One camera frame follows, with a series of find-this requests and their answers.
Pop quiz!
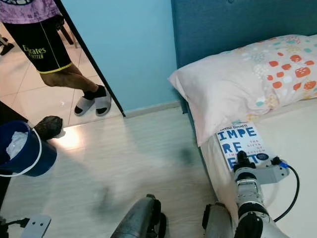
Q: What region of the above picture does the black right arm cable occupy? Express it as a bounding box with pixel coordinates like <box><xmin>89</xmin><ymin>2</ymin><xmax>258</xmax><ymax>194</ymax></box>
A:
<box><xmin>272</xmin><ymin>156</ymin><xmax>301</xmax><ymax>223</ymax></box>

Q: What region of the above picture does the grey robot right leg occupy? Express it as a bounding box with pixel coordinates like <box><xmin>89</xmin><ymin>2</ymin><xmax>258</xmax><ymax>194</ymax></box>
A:
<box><xmin>202</xmin><ymin>202</ymin><xmax>238</xmax><ymax>238</ymax></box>

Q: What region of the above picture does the white tissue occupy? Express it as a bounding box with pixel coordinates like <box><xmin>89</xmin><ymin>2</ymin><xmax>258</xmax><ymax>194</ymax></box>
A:
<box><xmin>6</xmin><ymin>131</ymin><xmax>29</xmax><ymax>159</ymax></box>

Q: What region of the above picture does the person in black shorts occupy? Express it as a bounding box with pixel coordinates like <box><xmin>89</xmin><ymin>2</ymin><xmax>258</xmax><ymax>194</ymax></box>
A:
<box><xmin>0</xmin><ymin>0</ymin><xmax>109</xmax><ymax>107</ymax></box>

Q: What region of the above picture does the pink patterned pillow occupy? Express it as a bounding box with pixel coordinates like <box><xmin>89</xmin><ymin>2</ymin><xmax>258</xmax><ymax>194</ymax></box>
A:
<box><xmin>168</xmin><ymin>34</ymin><xmax>317</xmax><ymax>147</ymax></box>

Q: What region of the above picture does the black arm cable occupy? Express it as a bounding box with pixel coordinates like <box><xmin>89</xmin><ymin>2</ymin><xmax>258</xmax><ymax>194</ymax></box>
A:
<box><xmin>272</xmin><ymin>156</ymin><xmax>301</xmax><ymax>223</ymax></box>
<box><xmin>0</xmin><ymin>217</ymin><xmax>30</xmax><ymax>234</ymax></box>

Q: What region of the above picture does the grey white slipper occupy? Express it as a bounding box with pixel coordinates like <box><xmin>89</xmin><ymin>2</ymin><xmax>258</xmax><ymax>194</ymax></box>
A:
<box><xmin>74</xmin><ymin>95</ymin><xmax>96</xmax><ymax>117</ymax></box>
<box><xmin>94</xmin><ymin>85</ymin><xmax>112</xmax><ymax>117</ymax></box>

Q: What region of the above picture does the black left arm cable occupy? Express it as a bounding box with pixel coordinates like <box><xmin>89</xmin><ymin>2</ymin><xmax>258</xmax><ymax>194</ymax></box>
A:
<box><xmin>0</xmin><ymin>217</ymin><xmax>30</xmax><ymax>234</ymax></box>

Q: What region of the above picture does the white book with blue lettering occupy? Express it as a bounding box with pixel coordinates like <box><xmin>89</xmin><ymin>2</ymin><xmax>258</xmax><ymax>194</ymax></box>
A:
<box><xmin>215</xmin><ymin>121</ymin><xmax>273</xmax><ymax>172</ymax></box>

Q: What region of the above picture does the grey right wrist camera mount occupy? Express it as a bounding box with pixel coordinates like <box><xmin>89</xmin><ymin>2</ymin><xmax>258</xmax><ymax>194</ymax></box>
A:
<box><xmin>248</xmin><ymin>158</ymin><xmax>292</xmax><ymax>185</ymax></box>

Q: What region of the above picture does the dark door edge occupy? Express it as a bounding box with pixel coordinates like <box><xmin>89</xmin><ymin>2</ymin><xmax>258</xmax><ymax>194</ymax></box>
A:
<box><xmin>53</xmin><ymin>0</ymin><xmax>126</xmax><ymax>118</ymax></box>

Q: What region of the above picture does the wooden chair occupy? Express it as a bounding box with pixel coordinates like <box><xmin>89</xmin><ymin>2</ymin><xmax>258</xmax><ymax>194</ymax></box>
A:
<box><xmin>57</xmin><ymin>15</ymin><xmax>80</xmax><ymax>50</ymax></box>

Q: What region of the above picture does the blue bucket with white handle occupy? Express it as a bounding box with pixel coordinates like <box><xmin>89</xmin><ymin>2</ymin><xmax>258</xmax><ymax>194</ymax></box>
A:
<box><xmin>0</xmin><ymin>119</ymin><xmax>57</xmax><ymax>178</ymax></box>

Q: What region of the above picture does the teal padded headboard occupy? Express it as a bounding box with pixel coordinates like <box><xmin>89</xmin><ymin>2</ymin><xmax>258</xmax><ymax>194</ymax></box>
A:
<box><xmin>171</xmin><ymin>0</ymin><xmax>317</xmax><ymax>199</ymax></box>

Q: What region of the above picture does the dark lumpy door stopper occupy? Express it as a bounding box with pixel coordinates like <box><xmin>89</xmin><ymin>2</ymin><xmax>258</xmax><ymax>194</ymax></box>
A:
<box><xmin>36</xmin><ymin>116</ymin><xmax>65</xmax><ymax>140</ymax></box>

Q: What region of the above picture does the black furniture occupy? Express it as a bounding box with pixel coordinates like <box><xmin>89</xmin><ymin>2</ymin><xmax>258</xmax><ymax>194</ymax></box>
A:
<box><xmin>0</xmin><ymin>102</ymin><xmax>30</xmax><ymax>124</ymax></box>

